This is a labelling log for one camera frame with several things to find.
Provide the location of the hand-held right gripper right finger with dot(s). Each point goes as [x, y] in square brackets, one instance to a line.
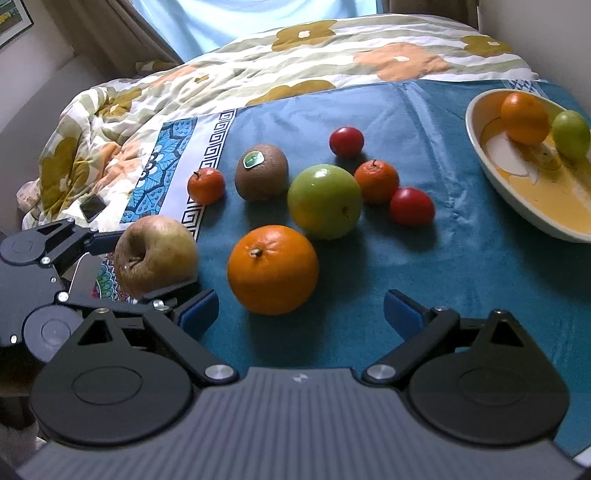
[400, 314]

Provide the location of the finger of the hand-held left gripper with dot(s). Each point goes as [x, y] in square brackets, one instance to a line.
[178, 292]
[104, 242]

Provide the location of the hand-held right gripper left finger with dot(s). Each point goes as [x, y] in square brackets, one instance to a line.
[201, 308]

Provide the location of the wrinkled brownish apple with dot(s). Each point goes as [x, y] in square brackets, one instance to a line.
[159, 251]

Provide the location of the large orange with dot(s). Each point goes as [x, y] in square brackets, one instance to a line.
[272, 272]

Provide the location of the red tomato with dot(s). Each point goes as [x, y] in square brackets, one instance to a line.
[346, 141]
[411, 206]

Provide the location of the small tangerine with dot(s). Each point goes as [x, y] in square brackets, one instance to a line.
[376, 182]
[206, 187]

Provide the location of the green apple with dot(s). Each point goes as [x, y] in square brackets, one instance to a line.
[323, 203]

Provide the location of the kiwi with green sticker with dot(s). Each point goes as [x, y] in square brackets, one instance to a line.
[263, 177]

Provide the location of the cream and yellow bowl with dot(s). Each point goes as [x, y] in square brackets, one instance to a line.
[547, 203]

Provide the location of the black smartphone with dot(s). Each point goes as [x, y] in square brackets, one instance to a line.
[92, 207]

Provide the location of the blue blanket with patterned border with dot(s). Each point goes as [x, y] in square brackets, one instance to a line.
[461, 258]

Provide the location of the beige curtain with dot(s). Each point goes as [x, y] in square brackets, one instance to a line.
[115, 32]

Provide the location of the medium orange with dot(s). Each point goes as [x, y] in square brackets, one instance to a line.
[524, 119]

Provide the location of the floral quilt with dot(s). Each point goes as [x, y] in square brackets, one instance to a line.
[258, 60]

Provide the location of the small green lime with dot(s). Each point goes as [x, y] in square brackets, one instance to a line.
[571, 134]

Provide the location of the light blue sheer curtain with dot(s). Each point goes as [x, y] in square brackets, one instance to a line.
[240, 23]

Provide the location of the framed wall picture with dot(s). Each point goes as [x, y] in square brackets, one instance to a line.
[11, 18]

